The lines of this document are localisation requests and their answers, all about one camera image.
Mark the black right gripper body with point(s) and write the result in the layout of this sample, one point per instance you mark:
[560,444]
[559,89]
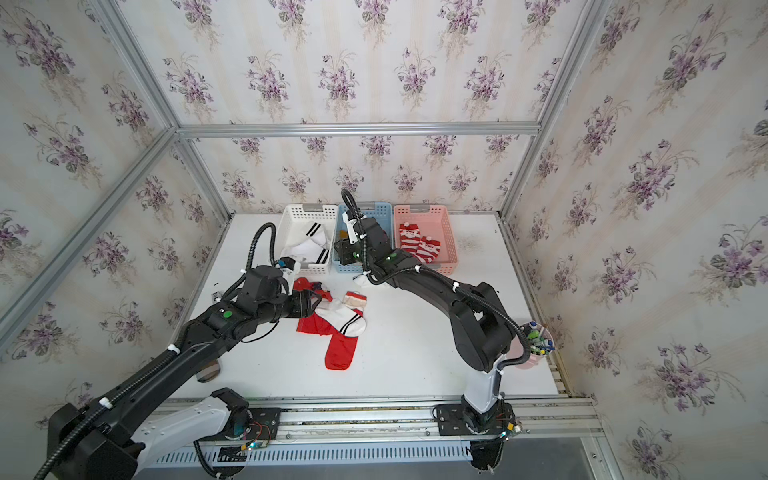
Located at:
[350,252]

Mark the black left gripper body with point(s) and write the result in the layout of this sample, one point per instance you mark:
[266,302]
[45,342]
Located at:
[300,304]

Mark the red snowflake sock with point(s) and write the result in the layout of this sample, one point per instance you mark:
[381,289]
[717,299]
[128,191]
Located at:
[302,283]

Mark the white sock with black stripes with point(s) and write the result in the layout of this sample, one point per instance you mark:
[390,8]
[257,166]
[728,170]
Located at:
[346,320]

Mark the red white striped santa sock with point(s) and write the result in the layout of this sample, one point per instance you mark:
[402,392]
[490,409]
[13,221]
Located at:
[409,236]

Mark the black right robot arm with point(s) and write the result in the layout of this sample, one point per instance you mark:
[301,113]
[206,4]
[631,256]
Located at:
[485,336]

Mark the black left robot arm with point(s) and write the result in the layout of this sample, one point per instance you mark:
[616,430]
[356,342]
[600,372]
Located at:
[112,437]

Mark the blue plastic basket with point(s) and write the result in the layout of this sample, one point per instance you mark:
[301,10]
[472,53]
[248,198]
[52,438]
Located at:
[382,212]

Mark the pink plastic basket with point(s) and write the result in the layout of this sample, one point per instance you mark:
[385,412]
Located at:
[432,221]

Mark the small white folded sock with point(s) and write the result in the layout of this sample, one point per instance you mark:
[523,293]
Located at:
[364,281]

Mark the red beige cuff sock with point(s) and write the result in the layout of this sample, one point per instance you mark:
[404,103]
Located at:
[355,300]

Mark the plain red sock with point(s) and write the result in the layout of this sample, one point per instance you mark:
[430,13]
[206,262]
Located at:
[341,349]

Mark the brown plaid cylinder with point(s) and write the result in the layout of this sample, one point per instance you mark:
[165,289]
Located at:
[208,372]

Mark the colorful small items bundle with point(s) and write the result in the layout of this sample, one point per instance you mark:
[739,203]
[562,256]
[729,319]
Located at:
[539,339]

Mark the pink round object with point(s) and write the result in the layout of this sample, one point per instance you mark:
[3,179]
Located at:
[532,361]

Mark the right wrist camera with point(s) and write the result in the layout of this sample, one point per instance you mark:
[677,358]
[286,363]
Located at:
[350,223]

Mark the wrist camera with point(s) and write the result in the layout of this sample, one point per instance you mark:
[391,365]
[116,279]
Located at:
[288,265]
[350,223]

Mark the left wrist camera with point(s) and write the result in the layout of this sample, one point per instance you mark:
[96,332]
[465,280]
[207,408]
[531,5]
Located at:
[288,265]

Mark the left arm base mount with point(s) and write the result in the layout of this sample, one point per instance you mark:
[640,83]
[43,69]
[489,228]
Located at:
[246,426]

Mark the aluminium rail front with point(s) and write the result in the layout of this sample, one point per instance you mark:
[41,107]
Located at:
[303,421]

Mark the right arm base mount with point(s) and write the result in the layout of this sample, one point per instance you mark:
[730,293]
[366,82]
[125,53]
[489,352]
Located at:
[460,419]

